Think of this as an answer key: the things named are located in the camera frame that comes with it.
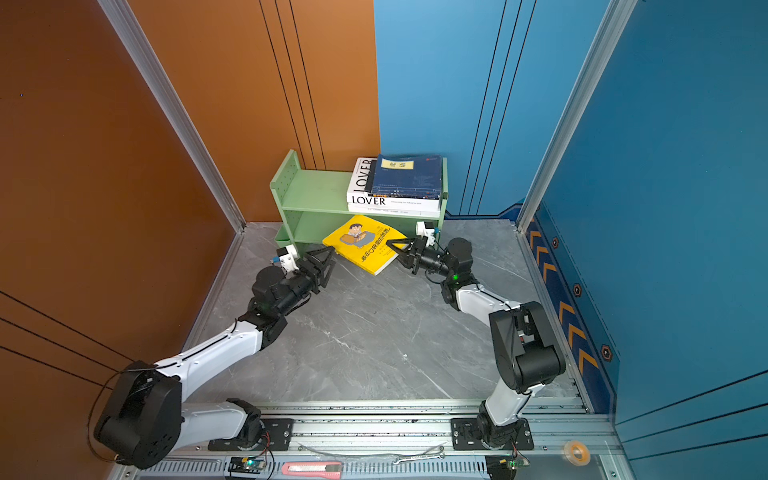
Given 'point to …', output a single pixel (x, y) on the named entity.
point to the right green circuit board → (503, 467)
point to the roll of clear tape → (569, 449)
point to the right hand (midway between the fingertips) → (385, 249)
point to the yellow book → (364, 242)
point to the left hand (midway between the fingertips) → (336, 251)
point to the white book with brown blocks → (394, 210)
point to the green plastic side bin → (283, 238)
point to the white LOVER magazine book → (358, 196)
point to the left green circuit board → (246, 465)
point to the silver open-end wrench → (441, 456)
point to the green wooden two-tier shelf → (302, 199)
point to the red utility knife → (329, 469)
